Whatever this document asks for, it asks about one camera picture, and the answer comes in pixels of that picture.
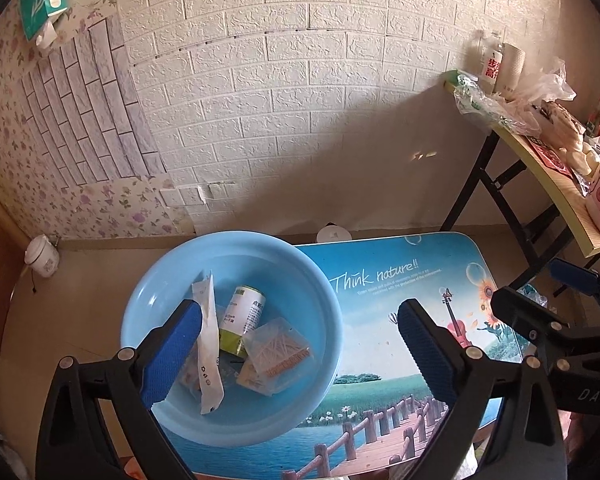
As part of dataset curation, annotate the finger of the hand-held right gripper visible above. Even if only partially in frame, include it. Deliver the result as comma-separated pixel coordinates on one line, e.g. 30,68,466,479
549,258,600,321
490,285,600,361

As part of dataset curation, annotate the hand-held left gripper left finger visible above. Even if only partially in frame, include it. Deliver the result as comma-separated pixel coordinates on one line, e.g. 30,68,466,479
35,299,203,480

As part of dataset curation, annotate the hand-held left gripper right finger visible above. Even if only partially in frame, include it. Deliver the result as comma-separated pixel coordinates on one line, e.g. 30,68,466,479
397,298,568,480

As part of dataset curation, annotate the small clear plastic bag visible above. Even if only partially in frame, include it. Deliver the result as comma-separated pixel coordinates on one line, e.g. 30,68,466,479
177,345,241,401

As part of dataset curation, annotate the white paper packet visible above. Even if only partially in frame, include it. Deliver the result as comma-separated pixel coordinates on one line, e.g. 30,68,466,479
191,270,226,416

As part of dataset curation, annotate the white green labelled canister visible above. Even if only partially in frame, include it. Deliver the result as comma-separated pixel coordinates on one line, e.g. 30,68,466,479
219,285,266,357

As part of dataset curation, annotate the clear plastic toothpick box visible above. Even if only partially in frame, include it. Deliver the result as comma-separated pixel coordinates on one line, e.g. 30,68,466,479
236,317,314,397

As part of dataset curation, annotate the blue plastic basin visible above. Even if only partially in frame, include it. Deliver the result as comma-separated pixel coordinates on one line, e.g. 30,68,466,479
121,231,345,435

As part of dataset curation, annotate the printed low table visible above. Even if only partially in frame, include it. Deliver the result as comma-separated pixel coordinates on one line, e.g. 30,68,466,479
152,232,523,480

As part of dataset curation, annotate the folding table with yellow top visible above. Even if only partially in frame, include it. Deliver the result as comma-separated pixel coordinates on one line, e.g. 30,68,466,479
440,70,600,301

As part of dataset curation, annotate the red paper sheet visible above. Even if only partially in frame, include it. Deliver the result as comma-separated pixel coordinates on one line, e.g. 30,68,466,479
525,135,574,179

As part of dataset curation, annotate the bag of pale buns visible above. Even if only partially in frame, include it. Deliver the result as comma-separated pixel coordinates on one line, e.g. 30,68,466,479
539,101,600,177

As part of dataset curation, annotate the white round object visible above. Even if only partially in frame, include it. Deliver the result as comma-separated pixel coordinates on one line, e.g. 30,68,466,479
316,225,352,246

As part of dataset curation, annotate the large clear plastic bag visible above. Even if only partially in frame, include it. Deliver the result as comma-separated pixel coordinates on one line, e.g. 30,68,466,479
509,57,578,112

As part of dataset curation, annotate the crumpled greenish plastic bag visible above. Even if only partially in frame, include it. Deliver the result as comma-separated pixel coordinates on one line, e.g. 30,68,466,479
452,72,506,122

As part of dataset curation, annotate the stack of paper cups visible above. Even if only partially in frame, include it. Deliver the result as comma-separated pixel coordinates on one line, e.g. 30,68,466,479
495,42,527,99

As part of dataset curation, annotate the white bottle with red label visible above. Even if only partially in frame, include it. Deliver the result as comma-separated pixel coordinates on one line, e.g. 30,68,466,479
481,32,504,95

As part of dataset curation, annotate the green tissue box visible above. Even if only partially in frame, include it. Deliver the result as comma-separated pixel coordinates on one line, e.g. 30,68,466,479
19,0,72,50

